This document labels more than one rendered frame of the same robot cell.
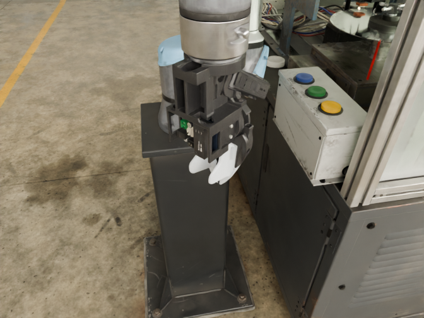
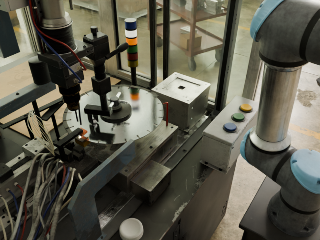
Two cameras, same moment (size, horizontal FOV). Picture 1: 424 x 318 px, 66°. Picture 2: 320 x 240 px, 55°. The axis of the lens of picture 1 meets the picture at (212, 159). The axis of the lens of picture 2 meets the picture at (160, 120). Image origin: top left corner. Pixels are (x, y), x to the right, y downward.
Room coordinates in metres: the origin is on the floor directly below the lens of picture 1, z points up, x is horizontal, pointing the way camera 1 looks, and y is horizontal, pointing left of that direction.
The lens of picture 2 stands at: (1.49, 0.19, 1.57)
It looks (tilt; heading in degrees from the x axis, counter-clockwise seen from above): 38 degrees down; 225
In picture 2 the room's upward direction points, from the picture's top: straight up
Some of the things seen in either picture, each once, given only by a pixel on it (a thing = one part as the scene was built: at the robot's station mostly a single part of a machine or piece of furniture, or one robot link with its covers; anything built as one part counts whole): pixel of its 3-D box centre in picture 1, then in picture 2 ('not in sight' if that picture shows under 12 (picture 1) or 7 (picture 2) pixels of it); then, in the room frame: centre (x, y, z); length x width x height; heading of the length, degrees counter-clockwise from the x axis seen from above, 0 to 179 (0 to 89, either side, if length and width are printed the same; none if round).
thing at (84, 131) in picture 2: (354, 7); (73, 143); (1.19, -0.48, 0.95); 0.10 x 0.03 x 0.07; 10
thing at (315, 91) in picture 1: (315, 93); (238, 117); (0.67, -0.23, 0.90); 0.04 x 0.04 x 0.02
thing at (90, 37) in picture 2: not in sight; (98, 62); (1.06, -0.48, 1.17); 0.06 x 0.05 x 0.20; 1
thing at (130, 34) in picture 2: not in sight; (131, 32); (0.76, -0.70, 1.11); 0.05 x 0.04 x 0.03; 100
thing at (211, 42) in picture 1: (216, 34); not in sight; (0.36, -0.01, 1.13); 0.08 x 0.08 x 0.05
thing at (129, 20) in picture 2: not in sight; (130, 24); (0.76, -0.70, 1.14); 0.05 x 0.04 x 0.03; 100
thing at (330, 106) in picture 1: (330, 109); (245, 108); (0.60, -0.25, 0.90); 0.04 x 0.04 x 0.02
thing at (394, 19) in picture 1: (390, 19); (115, 108); (1.00, -0.52, 0.96); 0.11 x 0.11 x 0.03
